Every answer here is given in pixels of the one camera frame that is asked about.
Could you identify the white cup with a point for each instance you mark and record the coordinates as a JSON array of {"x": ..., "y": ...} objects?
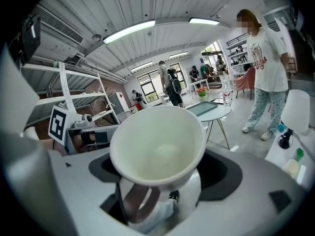
[{"x": 157, "y": 144}]

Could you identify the black picture frame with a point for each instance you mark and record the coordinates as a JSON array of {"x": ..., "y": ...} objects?
[{"x": 219, "y": 100}]

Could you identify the ceiling air conditioner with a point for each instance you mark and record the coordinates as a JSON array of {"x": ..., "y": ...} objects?
[{"x": 59, "y": 33}]

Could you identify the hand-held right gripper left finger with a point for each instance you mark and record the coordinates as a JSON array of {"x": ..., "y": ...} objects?
[{"x": 73, "y": 193}]

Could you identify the long ceiling light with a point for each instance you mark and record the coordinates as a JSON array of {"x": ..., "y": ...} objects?
[
  {"x": 203, "y": 21},
  {"x": 141, "y": 66},
  {"x": 178, "y": 55},
  {"x": 129, "y": 31}
]

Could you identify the person's left forearm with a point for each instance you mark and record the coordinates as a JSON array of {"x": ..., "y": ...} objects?
[{"x": 49, "y": 146}]

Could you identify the white shade table lamp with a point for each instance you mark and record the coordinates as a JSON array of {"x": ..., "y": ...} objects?
[{"x": 295, "y": 112}]

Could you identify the person's black shoe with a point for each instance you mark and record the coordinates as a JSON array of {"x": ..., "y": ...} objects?
[{"x": 173, "y": 195}]

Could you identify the white metal shelf rack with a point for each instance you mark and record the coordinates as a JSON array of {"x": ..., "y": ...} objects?
[{"x": 73, "y": 96}]

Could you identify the white side table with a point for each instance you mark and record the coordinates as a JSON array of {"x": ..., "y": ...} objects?
[{"x": 278, "y": 156}]

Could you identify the potted pink flowers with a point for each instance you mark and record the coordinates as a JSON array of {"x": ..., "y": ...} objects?
[{"x": 202, "y": 93}]

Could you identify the large window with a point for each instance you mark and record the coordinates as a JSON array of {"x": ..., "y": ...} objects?
[{"x": 147, "y": 87}]

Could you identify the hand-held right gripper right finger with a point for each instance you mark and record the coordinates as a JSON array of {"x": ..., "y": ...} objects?
[{"x": 246, "y": 205}]

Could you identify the white cabinet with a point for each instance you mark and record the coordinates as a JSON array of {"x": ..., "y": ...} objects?
[{"x": 119, "y": 103}]

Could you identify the blue fluffy ball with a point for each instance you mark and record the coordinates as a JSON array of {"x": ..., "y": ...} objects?
[{"x": 281, "y": 127}]

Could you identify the pink chair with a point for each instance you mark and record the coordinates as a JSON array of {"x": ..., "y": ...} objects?
[{"x": 244, "y": 82}]

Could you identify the perforated metal rail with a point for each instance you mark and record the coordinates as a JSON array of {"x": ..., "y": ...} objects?
[{"x": 66, "y": 87}]

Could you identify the round white table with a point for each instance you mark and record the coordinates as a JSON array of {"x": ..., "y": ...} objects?
[{"x": 214, "y": 114}]

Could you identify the clear water bottle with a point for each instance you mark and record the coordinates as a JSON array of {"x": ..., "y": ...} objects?
[{"x": 227, "y": 95}]

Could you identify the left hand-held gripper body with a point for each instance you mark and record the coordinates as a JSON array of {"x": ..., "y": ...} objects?
[{"x": 73, "y": 129}]

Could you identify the person's light trousers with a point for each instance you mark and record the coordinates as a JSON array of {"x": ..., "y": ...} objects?
[{"x": 167, "y": 210}]

